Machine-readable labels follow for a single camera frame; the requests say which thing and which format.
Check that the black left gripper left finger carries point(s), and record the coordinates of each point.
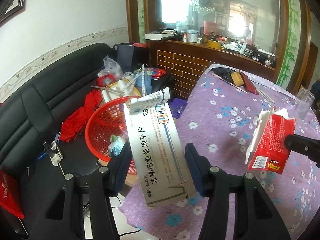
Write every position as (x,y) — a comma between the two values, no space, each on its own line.
(63,215)

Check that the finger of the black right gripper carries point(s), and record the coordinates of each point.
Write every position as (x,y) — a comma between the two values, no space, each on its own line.
(305,146)

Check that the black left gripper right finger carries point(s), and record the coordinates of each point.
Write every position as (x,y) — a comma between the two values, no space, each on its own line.
(237,205)

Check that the torn red carton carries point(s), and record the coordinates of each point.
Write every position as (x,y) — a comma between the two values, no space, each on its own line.
(267,151)

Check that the teal cartoon tissue pack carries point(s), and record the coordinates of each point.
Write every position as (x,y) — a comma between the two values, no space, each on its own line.
(116,145)

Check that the long white medicine box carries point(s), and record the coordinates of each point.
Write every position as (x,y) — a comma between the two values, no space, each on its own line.
(160,162)

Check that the clear glass cup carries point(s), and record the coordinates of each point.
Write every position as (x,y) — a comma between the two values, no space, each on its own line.
(304,101)

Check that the white power adapter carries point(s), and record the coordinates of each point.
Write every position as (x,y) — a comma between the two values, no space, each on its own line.
(53,151)

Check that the black leather sofa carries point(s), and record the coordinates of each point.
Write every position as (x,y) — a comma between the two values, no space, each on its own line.
(34,115)

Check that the dark red pouch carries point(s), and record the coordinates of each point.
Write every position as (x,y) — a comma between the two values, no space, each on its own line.
(248,85)

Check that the red cloth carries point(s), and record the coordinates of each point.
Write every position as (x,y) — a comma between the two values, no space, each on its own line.
(76,122)

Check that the purple floral tablecloth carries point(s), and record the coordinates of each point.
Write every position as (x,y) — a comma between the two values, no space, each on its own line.
(219,121)

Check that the red plastic mesh basket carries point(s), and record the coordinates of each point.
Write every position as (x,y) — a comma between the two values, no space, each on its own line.
(106,121)

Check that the purple paper bag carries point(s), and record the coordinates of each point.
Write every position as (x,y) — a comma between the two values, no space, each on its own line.
(177,106)

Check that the yellow basin with rolls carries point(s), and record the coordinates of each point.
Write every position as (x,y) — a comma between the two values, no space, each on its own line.
(119,89)

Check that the wooden counter cabinet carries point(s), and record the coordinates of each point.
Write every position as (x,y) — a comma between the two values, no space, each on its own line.
(188,61)

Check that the clear plastic bag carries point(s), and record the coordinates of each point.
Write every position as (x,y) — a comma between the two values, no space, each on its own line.
(111,67)

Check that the blue cloth bundle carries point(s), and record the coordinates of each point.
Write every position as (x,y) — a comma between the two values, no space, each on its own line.
(144,82)

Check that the dark blue paper bag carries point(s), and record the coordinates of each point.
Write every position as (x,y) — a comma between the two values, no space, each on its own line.
(131,56)

